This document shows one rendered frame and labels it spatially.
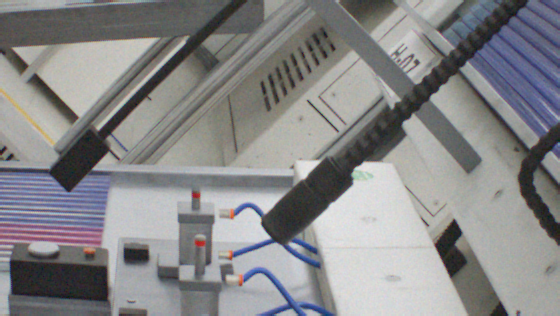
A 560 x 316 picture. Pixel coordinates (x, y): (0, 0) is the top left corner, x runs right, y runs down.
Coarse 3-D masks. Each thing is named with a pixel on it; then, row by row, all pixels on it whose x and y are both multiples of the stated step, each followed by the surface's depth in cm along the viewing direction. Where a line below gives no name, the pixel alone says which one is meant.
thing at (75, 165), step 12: (84, 132) 81; (96, 132) 81; (72, 144) 81; (84, 144) 81; (96, 144) 81; (108, 144) 82; (60, 156) 82; (72, 156) 81; (84, 156) 81; (96, 156) 81; (60, 168) 81; (72, 168) 81; (84, 168) 81; (60, 180) 81; (72, 180) 82
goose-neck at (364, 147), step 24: (504, 0) 55; (528, 0) 55; (480, 24) 56; (504, 24) 55; (456, 48) 56; (480, 48) 56; (432, 72) 56; (456, 72) 56; (408, 96) 56; (384, 120) 57; (360, 144) 57
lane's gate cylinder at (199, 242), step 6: (198, 234) 69; (198, 240) 68; (204, 240) 69; (198, 246) 69; (204, 246) 69; (198, 252) 69; (204, 252) 69; (198, 258) 69; (204, 258) 69; (198, 264) 69; (204, 264) 69; (198, 270) 69; (204, 270) 69
